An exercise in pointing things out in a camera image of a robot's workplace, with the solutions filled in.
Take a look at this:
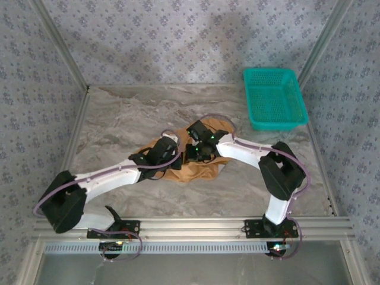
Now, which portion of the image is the tan brown t-shirt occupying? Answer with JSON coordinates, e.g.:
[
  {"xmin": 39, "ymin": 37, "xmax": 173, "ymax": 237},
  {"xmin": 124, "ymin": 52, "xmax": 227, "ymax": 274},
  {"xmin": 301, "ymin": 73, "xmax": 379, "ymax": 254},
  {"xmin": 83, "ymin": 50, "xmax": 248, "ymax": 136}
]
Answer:
[{"xmin": 130, "ymin": 117, "xmax": 231, "ymax": 185}]

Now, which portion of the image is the black controller board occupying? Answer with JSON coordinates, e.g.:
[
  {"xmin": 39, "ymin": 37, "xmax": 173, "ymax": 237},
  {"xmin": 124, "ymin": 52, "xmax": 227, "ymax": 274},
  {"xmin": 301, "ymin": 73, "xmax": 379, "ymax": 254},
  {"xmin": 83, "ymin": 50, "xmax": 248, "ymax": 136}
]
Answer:
[
  {"xmin": 265, "ymin": 242, "xmax": 291, "ymax": 258},
  {"xmin": 99, "ymin": 241, "xmax": 125, "ymax": 258}
]

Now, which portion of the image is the teal plastic mesh basket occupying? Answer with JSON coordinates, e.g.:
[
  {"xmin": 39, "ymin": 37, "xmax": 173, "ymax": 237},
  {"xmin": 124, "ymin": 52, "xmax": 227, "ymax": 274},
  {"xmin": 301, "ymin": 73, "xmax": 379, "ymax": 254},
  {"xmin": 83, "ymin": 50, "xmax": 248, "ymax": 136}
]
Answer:
[{"xmin": 243, "ymin": 68, "xmax": 309, "ymax": 131}]

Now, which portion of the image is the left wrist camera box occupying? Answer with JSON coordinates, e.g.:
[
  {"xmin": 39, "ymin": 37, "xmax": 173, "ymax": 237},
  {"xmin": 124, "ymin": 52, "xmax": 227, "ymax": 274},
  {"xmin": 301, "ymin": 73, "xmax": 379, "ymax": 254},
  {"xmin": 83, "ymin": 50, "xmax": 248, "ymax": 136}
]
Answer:
[{"xmin": 147, "ymin": 133, "xmax": 181, "ymax": 163}]

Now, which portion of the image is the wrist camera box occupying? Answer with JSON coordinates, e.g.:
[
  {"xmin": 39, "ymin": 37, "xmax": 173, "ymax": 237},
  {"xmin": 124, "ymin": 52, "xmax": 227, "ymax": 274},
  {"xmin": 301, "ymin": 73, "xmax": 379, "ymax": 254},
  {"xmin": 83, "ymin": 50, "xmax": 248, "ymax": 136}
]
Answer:
[
  {"xmin": 186, "ymin": 120, "xmax": 213, "ymax": 140},
  {"xmin": 147, "ymin": 133, "xmax": 181, "ymax": 163}
]

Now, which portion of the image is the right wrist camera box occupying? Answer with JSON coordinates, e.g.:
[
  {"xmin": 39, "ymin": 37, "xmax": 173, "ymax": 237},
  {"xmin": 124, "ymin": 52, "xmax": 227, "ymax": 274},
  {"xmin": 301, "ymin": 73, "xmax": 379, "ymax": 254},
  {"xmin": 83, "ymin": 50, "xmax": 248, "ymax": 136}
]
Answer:
[{"xmin": 186, "ymin": 120, "xmax": 213, "ymax": 140}]

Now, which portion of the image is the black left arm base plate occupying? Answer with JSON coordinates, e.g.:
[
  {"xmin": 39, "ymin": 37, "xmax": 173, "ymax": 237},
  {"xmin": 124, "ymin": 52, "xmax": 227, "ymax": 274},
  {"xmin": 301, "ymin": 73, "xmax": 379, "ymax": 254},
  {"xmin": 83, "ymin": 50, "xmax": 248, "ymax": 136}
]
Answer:
[{"xmin": 87, "ymin": 220, "xmax": 141, "ymax": 239}]

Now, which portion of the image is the aluminium extrusion mounting rail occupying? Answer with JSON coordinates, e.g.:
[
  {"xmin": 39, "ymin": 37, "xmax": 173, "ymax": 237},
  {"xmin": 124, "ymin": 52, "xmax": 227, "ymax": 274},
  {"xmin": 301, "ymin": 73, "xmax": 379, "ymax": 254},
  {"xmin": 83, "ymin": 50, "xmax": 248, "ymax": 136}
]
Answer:
[{"xmin": 32, "ymin": 218, "xmax": 356, "ymax": 241}]

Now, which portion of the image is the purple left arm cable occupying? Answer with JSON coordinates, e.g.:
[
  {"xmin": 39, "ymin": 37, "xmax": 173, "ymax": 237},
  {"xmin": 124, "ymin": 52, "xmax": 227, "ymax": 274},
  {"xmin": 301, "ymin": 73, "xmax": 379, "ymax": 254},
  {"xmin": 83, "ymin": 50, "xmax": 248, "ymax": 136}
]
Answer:
[{"xmin": 33, "ymin": 128, "xmax": 182, "ymax": 264}]

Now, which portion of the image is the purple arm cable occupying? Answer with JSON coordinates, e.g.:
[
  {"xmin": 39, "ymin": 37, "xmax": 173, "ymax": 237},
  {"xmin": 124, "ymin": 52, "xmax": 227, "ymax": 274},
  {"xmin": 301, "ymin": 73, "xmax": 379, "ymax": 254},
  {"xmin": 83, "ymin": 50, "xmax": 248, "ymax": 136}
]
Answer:
[
  {"xmin": 197, "ymin": 112, "xmax": 312, "ymax": 262},
  {"xmin": 33, "ymin": 128, "xmax": 182, "ymax": 264}
]

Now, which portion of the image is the grey slotted cable duct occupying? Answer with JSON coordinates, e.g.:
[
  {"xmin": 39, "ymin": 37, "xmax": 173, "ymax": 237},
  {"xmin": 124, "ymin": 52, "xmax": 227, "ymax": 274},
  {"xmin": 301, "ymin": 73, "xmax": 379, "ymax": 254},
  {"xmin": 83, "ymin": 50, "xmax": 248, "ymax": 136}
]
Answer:
[{"xmin": 43, "ymin": 240, "xmax": 268, "ymax": 255}]

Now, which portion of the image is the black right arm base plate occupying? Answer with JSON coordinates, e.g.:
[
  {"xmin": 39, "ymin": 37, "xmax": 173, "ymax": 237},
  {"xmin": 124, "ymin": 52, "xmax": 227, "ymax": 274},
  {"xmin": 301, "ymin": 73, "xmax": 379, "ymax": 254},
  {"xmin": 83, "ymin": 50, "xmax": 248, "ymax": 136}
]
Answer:
[{"xmin": 243, "ymin": 219, "xmax": 299, "ymax": 239}]

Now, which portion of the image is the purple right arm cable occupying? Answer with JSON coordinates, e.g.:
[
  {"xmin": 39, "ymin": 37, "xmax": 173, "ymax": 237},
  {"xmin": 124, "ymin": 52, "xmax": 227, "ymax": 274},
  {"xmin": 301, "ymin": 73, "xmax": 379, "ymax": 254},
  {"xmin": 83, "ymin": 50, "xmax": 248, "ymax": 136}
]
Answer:
[{"xmin": 197, "ymin": 112, "xmax": 312, "ymax": 262}]

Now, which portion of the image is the aluminium frame leg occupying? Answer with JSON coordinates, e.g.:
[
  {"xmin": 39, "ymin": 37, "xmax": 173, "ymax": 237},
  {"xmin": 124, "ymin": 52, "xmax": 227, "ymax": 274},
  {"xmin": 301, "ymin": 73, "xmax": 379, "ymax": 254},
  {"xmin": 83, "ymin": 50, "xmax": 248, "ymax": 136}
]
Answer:
[
  {"xmin": 340, "ymin": 239, "xmax": 368, "ymax": 285},
  {"xmin": 14, "ymin": 239, "xmax": 45, "ymax": 285}
]

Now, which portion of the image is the aluminium frame post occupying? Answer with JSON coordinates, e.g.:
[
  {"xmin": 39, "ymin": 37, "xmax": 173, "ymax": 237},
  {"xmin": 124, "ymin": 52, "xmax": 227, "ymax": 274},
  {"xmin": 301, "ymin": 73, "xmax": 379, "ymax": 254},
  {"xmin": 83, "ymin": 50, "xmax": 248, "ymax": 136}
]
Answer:
[
  {"xmin": 296, "ymin": 0, "xmax": 356, "ymax": 87},
  {"xmin": 28, "ymin": 0, "xmax": 91, "ymax": 91}
]

